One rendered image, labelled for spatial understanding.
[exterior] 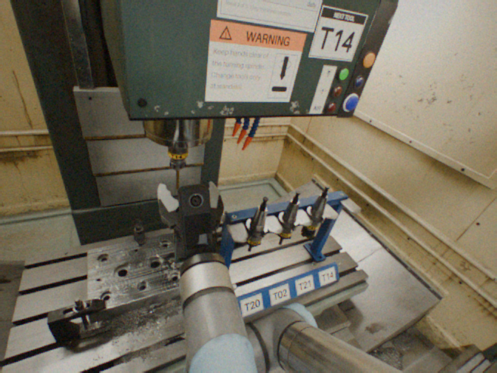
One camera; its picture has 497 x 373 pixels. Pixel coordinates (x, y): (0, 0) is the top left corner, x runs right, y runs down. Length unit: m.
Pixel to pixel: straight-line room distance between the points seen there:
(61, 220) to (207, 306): 1.50
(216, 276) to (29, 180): 1.45
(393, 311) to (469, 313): 0.26
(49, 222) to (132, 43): 1.51
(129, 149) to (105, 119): 0.15
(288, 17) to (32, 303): 1.01
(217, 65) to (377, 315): 1.20
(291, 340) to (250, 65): 0.40
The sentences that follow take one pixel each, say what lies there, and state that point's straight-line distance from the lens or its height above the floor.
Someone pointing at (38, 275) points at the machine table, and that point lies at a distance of 1.13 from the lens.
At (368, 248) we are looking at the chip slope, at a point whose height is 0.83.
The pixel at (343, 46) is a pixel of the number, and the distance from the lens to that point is 0.52.
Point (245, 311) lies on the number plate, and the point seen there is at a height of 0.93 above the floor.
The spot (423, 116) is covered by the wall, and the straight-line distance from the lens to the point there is 1.31.
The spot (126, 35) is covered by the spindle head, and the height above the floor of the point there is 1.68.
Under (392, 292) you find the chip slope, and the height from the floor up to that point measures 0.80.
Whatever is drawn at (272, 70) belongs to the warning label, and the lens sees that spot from 0.45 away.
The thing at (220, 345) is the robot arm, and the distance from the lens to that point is 0.34.
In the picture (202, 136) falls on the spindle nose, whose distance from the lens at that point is 0.59.
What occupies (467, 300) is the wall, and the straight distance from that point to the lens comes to 1.41.
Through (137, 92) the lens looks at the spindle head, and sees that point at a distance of 0.39.
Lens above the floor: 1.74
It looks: 35 degrees down
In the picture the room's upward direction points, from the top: 11 degrees clockwise
